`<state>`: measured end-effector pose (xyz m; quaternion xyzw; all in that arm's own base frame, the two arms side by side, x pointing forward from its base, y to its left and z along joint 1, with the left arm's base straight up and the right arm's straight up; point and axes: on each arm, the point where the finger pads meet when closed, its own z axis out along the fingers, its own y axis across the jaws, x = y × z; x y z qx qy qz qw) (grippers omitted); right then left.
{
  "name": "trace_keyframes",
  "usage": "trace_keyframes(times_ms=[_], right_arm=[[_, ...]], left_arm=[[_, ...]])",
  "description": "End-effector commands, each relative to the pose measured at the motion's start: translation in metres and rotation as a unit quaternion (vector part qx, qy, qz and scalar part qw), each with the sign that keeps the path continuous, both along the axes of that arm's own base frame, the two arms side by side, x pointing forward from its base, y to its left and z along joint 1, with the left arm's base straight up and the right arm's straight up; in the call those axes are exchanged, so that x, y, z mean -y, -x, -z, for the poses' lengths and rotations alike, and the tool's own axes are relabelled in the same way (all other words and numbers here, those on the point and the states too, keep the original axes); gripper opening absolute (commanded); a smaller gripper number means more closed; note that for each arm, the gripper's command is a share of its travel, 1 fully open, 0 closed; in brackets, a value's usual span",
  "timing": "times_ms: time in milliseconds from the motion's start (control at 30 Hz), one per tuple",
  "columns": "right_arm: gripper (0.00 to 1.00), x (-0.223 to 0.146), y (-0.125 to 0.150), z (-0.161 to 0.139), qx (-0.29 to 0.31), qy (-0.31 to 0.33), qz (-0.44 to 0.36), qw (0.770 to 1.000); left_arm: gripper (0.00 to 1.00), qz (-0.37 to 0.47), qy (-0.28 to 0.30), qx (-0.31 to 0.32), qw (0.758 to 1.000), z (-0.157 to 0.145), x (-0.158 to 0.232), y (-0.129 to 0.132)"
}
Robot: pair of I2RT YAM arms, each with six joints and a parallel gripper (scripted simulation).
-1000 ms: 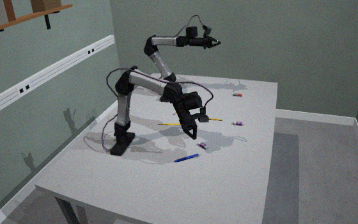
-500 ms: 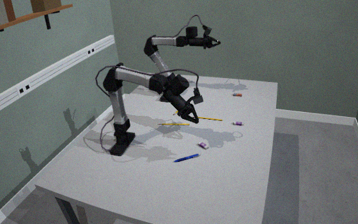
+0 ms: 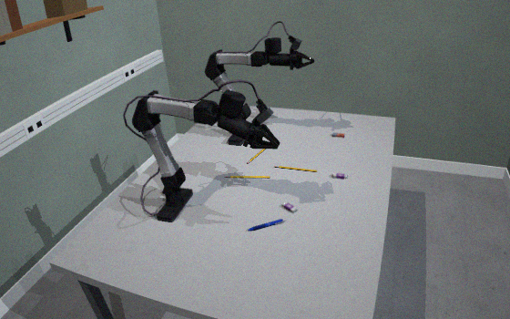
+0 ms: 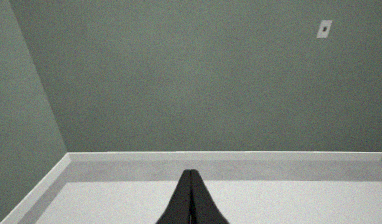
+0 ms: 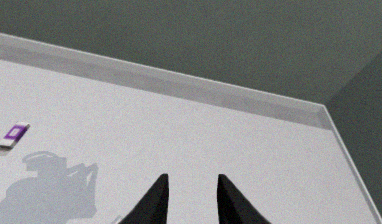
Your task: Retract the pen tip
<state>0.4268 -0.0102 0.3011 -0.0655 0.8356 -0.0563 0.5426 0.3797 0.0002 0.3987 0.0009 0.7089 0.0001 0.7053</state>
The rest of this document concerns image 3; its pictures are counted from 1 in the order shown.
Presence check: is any blue ballpoint pen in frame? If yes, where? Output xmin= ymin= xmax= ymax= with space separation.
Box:
xmin=248 ymin=219 xmax=286 ymax=231

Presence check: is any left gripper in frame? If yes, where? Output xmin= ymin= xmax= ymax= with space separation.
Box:
xmin=280 ymin=37 xmax=314 ymax=70

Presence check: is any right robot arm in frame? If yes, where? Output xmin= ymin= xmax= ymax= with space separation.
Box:
xmin=132 ymin=89 xmax=246 ymax=221

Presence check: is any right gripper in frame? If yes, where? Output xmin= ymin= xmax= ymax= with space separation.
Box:
xmin=231 ymin=103 xmax=280 ymax=149

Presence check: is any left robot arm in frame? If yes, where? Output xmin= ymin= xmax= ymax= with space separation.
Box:
xmin=205 ymin=37 xmax=281 ymax=143

